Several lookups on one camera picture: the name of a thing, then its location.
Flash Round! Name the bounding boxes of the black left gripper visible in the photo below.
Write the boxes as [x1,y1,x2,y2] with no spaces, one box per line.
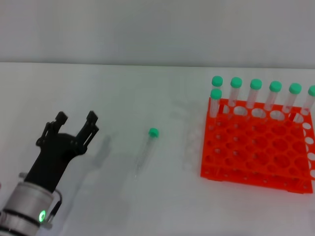
[24,110,99,193]

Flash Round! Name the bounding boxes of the clear test tube green cap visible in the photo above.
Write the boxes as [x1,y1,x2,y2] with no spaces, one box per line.
[210,88,223,118]
[282,83,302,114]
[133,127,160,181]
[211,75,224,115]
[246,78,263,110]
[264,80,283,112]
[300,85,315,116]
[227,77,243,109]

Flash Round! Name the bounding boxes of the orange test tube rack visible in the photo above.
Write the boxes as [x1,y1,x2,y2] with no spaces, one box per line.
[199,97,315,195]

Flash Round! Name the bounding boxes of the left wrist cable with connector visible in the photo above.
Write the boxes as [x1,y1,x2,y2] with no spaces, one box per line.
[19,173,62,228]

